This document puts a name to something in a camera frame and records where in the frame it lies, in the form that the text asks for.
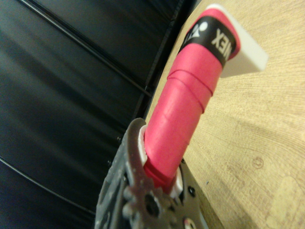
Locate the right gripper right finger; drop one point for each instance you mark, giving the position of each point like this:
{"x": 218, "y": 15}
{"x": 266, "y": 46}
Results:
{"x": 190, "y": 207}

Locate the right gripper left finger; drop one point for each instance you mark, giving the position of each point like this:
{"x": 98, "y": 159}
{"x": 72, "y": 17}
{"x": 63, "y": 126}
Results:
{"x": 119, "y": 190}

